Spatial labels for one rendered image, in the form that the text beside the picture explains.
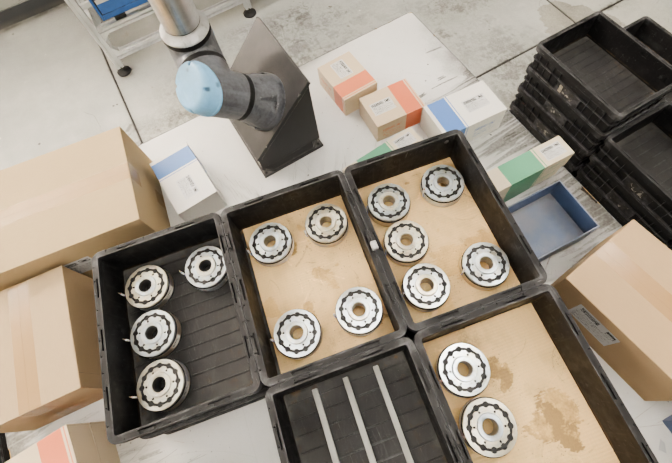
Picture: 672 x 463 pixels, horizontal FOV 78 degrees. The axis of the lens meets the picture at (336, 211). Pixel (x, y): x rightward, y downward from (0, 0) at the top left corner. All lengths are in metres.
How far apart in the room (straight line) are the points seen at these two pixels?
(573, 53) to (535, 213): 0.87
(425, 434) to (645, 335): 0.48
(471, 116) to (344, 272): 0.58
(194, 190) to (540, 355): 0.93
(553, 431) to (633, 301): 0.31
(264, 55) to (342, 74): 0.28
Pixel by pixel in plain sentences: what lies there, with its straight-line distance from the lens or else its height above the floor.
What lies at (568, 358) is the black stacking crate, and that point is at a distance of 0.99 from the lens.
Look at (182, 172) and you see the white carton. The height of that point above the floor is 0.79.
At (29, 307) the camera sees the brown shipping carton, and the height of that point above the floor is 0.86.
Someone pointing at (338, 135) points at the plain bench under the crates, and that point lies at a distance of 1.30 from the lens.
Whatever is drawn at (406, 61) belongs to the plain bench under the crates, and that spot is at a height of 0.70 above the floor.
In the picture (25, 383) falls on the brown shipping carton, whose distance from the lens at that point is 1.17.
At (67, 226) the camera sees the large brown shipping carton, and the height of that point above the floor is 0.90.
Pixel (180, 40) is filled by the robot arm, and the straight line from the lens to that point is 1.07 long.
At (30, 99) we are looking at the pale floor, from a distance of 3.07.
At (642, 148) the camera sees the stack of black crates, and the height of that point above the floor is 0.38.
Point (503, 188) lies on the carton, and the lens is 1.11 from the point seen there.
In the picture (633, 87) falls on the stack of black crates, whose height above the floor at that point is 0.49.
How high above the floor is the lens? 1.76
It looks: 65 degrees down
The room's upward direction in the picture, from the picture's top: 12 degrees counter-clockwise
